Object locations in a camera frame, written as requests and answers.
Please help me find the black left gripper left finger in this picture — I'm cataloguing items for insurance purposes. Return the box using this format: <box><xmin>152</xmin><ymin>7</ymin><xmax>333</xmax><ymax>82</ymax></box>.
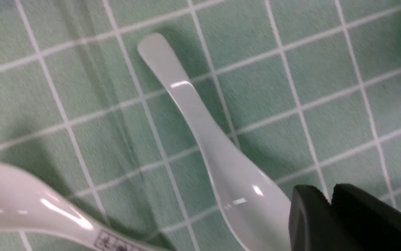
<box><xmin>288</xmin><ymin>185</ymin><xmax>361</xmax><ymax>251</ymax></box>

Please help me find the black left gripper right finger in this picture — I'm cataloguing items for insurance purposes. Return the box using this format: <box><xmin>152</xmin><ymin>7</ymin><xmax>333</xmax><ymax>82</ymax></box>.
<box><xmin>331</xmin><ymin>184</ymin><xmax>401</xmax><ymax>251</ymax></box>

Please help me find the plain white ceramic spoon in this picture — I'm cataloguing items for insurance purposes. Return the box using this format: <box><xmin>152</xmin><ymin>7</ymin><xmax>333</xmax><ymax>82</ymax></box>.
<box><xmin>138</xmin><ymin>33</ymin><xmax>292</xmax><ymax>251</ymax></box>

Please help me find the white spoon with characters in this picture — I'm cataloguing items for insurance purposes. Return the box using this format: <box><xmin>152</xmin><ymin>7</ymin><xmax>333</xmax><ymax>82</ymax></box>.
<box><xmin>0</xmin><ymin>162</ymin><xmax>162</xmax><ymax>251</ymax></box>

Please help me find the green checkered tablecloth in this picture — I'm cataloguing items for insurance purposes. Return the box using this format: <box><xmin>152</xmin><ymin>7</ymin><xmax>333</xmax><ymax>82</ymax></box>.
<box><xmin>0</xmin><ymin>0</ymin><xmax>401</xmax><ymax>251</ymax></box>

